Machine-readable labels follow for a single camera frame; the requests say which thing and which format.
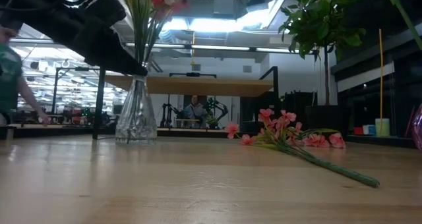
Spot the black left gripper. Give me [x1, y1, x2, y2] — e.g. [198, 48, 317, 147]
[0, 0, 148, 76]

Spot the clear glass vase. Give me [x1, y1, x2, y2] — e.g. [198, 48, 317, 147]
[114, 62, 158, 146]

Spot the pink artificial flower bunch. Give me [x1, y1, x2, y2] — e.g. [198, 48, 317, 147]
[225, 107, 381, 189]

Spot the purple glass vase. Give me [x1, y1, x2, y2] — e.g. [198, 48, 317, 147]
[410, 103, 422, 152]

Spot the person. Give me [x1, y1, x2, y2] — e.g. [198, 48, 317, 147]
[183, 94, 208, 120]
[0, 26, 51, 126]

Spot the long horizontal light bar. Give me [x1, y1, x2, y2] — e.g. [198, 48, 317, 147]
[9, 38, 299, 53]

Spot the potted green plant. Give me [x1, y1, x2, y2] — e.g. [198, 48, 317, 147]
[278, 0, 369, 142]

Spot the pale green cup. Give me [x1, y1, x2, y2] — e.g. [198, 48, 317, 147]
[375, 118, 391, 138]

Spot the dark shelving unit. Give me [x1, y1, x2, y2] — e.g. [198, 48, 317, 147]
[330, 21, 422, 148]

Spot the wooden shelf with black frame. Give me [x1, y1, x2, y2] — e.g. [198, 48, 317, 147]
[92, 65, 280, 141]

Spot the yellow extension cable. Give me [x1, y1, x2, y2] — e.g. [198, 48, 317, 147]
[378, 28, 386, 136]

